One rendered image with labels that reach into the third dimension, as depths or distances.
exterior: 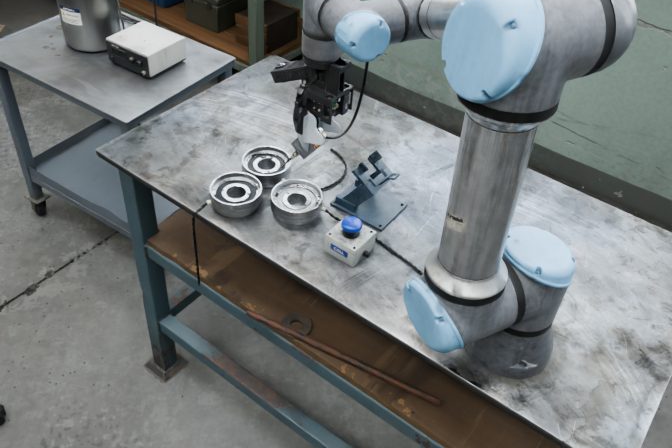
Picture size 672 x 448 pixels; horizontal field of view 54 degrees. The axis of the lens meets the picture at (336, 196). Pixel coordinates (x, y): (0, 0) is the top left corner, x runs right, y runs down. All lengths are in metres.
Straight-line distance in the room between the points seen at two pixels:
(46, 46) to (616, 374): 1.81
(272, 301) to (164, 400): 0.64
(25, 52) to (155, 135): 0.76
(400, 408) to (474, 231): 0.60
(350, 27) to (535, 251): 0.44
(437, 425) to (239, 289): 0.53
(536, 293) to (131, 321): 1.50
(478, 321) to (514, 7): 0.45
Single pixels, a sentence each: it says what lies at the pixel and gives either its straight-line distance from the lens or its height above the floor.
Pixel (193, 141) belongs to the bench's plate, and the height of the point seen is 0.80.
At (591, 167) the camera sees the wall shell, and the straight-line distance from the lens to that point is 2.91.
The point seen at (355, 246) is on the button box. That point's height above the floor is 0.84.
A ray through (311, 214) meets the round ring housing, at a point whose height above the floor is 0.83.
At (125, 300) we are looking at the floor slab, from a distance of 2.30.
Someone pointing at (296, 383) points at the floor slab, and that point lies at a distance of 2.05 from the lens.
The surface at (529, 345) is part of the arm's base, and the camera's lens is 1.13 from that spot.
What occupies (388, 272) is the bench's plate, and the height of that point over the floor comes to 0.80.
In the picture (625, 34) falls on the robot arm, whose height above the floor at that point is 1.40.
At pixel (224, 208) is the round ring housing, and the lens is 1.33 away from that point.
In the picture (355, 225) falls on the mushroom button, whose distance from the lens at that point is 1.23.
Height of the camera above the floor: 1.71
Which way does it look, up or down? 40 degrees down
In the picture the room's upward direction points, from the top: 5 degrees clockwise
